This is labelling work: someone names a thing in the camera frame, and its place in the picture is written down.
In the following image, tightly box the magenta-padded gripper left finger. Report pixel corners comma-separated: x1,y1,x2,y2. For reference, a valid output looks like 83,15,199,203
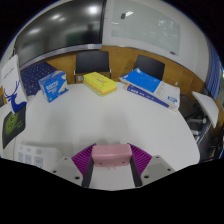
50,143,98,189

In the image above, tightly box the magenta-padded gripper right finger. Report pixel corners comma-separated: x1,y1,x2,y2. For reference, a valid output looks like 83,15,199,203
128,143,176,188

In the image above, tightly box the pink block charger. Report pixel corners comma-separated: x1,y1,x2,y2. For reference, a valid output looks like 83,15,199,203
91,143,133,168

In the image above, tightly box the white power strip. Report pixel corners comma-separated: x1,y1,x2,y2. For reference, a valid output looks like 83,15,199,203
14,143,64,170

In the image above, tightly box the blue and white paper ream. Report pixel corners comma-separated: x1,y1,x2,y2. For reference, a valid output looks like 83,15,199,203
119,67,181,113

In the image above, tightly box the black mouse pad green print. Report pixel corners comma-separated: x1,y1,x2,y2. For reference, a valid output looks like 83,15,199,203
1,113,28,149

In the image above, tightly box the yellow sponge stack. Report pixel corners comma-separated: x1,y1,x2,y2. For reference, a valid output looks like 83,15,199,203
82,71,118,97

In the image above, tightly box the blue tissue box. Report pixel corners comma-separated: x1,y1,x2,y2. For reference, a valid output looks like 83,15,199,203
37,70,69,103

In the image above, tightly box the white trapezoid side table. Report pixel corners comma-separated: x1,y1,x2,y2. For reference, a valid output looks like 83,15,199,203
191,90,220,129

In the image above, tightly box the black office chair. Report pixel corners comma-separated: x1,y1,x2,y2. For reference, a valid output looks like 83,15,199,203
133,54,166,82
73,49,112,84

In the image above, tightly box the blue patterned chair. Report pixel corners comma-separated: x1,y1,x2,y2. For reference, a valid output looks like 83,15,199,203
20,61,58,97

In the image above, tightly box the white paper bag blue deer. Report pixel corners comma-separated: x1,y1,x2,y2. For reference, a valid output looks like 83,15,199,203
0,54,28,114

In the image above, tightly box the blue window curtain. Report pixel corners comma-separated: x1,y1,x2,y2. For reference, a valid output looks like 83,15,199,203
204,43,223,101

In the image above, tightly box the wide glass whiteboard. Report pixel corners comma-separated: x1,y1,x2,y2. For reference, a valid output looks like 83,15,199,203
110,0,183,57

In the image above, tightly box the large black wall screen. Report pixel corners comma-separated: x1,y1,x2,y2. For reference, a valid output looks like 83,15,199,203
13,0,108,68

